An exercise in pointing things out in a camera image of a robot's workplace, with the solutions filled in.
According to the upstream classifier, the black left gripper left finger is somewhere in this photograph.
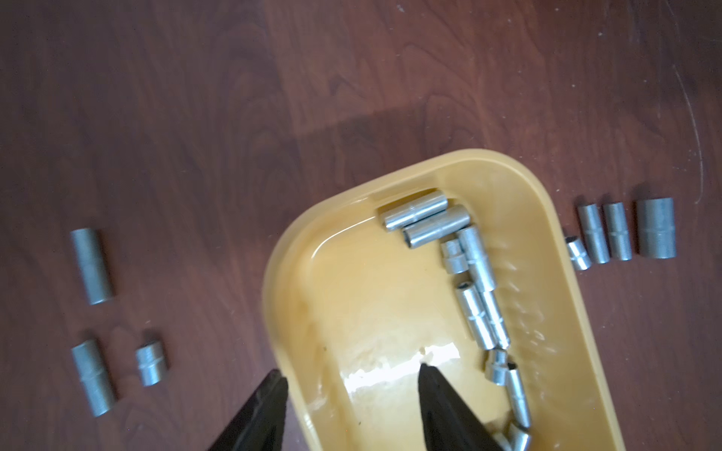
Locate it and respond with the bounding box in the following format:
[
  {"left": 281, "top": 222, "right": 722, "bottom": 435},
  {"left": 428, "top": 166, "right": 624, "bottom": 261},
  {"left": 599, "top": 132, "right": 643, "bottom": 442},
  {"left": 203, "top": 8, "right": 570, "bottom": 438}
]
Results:
[{"left": 210, "top": 369, "right": 289, "bottom": 451}]

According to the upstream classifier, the yellow plastic storage box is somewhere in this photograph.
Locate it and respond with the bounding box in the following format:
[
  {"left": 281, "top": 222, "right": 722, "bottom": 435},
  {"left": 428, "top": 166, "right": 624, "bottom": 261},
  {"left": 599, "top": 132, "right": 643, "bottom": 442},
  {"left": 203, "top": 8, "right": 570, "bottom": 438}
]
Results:
[{"left": 262, "top": 150, "right": 624, "bottom": 450}]

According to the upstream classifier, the wide silver socket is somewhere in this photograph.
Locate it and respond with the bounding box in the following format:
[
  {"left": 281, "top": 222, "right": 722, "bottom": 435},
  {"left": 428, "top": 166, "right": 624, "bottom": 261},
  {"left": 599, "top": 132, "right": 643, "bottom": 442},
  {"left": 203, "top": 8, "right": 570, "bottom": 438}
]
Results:
[
  {"left": 636, "top": 197, "right": 677, "bottom": 259},
  {"left": 402, "top": 205, "right": 471, "bottom": 249}
]

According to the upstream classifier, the long silver socket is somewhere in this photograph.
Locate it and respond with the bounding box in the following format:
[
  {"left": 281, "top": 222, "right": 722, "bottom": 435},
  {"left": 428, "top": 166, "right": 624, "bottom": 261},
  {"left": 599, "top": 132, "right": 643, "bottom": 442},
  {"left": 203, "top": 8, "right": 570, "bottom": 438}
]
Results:
[{"left": 382, "top": 190, "right": 449, "bottom": 231}]

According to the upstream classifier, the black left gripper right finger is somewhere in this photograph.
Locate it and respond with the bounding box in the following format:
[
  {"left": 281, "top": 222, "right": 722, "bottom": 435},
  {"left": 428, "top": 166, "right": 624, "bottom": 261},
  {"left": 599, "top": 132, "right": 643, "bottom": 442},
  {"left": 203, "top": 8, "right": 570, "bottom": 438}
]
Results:
[{"left": 417, "top": 364, "right": 502, "bottom": 451}]

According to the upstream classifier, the short silver socket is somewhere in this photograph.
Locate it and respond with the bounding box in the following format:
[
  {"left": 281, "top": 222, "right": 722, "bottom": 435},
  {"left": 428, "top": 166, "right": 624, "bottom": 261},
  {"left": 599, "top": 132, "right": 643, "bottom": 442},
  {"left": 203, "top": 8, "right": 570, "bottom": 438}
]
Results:
[
  {"left": 135, "top": 340, "right": 167, "bottom": 386},
  {"left": 565, "top": 236, "right": 592, "bottom": 272},
  {"left": 441, "top": 239, "right": 468, "bottom": 274}
]

